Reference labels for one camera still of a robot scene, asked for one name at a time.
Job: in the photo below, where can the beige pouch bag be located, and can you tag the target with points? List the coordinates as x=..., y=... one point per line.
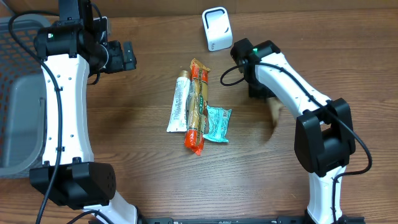
x=275, y=106

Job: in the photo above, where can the white barcode scanner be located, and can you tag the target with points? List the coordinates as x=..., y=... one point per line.
x=217, y=28

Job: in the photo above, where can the white tube with gold cap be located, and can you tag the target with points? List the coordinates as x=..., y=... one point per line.
x=178, y=116

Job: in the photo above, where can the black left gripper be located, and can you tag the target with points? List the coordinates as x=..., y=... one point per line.
x=120, y=61

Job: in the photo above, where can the dark grey plastic basket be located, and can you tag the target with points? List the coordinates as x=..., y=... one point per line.
x=23, y=112

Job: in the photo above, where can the teal snack packet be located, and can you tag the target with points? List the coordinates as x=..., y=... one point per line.
x=218, y=120

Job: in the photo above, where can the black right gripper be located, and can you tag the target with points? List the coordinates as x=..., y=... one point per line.
x=258, y=94

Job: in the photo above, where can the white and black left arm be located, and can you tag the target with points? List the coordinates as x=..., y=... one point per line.
x=70, y=51

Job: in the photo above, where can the black mounting rail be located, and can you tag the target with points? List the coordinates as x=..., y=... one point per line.
x=279, y=220

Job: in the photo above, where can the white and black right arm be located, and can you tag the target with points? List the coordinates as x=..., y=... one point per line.
x=323, y=142

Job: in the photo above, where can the orange spaghetti packet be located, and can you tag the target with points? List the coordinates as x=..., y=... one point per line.
x=197, y=103

